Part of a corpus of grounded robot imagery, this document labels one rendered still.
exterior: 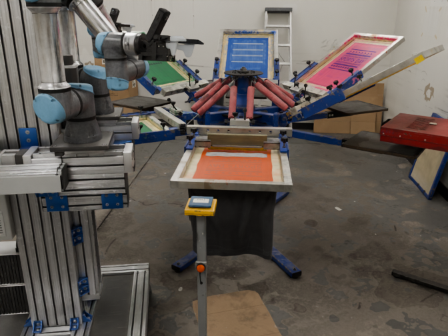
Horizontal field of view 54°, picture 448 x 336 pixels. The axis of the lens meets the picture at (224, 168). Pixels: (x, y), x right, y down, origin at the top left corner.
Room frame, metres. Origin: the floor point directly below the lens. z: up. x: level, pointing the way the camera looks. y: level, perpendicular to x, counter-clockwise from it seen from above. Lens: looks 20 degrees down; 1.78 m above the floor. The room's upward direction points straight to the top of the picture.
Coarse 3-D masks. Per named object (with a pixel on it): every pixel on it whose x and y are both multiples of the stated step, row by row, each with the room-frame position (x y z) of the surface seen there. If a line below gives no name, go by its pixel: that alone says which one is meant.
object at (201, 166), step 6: (204, 150) 2.55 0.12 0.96; (210, 150) 2.55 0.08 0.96; (216, 150) 2.55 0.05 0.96; (222, 150) 2.55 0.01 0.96; (228, 150) 2.55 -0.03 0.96; (234, 150) 2.55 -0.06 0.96; (204, 156) 2.43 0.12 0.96; (210, 156) 2.44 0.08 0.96; (216, 156) 2.44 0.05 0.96; (222, 156) 2.44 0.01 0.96; (198, 162) 2.33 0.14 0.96; (204, 162) 2.33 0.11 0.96; (198, 168) 2.23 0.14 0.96; (204, 168) 2.23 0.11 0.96; (198, 174) 2.14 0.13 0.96
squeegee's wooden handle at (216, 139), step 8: (208, 136) 2.54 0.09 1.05; (216, 136) 2.54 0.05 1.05; (224, 136) 2.53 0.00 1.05; (232, 136) 2.53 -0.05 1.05; (240, 136) 2.52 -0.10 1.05; (248, 136) 2.52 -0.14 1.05; (256, 136) 2.52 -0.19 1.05; (264, 136) 2.51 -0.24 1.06; (216, 144) 2.54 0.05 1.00; (224, 144) 2.53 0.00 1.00; (232, 144) 2.53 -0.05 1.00; (240, 144) 2.52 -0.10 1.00; (248, 144) 2.52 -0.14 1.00; (256, 144) 2.52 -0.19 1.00
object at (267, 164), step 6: (240, 150) 2.55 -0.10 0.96; (270, 150) 2.56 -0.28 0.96; (270, 156) 2.44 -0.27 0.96; (264, 162) 2.34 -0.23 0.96; (270, 162) 2.34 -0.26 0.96; (264, 168) 2.24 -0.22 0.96; (270, 168) 2.24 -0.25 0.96; (264, 174) 2.15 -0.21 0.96; (270, 174) 2.15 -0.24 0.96; (240, 180) 2.06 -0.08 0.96; (246, 180) 2.06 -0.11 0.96; (252, 180) 2.06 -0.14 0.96; (258, 180) 2.06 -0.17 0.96; (264, 180) 2.06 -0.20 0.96; (270, 180) 2.06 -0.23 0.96
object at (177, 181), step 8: (200, 136) 2.73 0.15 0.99; (192, 152) 2.43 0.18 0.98; (184, 160) 2.26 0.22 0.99; (280, 160) 2.37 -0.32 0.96; (184, 168) 2.15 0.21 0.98; (288, 168) 2.15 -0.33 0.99; (176, 176) 2.02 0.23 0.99; (288, 176) 2.03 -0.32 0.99; (176, 184) 1.96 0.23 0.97; (184, 184) 1.96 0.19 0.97; (192, 184) 1.95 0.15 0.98; (200, 184) 1.95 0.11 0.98; (208, 184) 1.95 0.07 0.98; (216, 184) 1.95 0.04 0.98; (224, 184) 1.94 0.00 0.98; (232, 184) 1.94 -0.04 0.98; (240, 184) 1.94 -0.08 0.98; (248, 184) 1.93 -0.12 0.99; (256, 184) 1.93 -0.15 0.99; (264, 184) 1.93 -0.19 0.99; (272, 184) 1.93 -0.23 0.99; (280, 184) 1.93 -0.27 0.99; (288, 184) 1.93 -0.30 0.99
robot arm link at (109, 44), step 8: (104, 32) 1.55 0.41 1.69; (112, 32) 1.54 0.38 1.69; (120, 32) 1.54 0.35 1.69; (96, 40) 1.53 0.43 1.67; (104, 40) 1.52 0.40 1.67; (112, 40) 1.51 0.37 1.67; (120, 40) 1.50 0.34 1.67; (104, 48) 1.52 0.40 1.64; (112, 48) 1.51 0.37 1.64; (120, 48) 1.50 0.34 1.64; (104, 56) 1.53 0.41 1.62; (112, 56) 1.51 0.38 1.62; (120, 56) 1.52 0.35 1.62
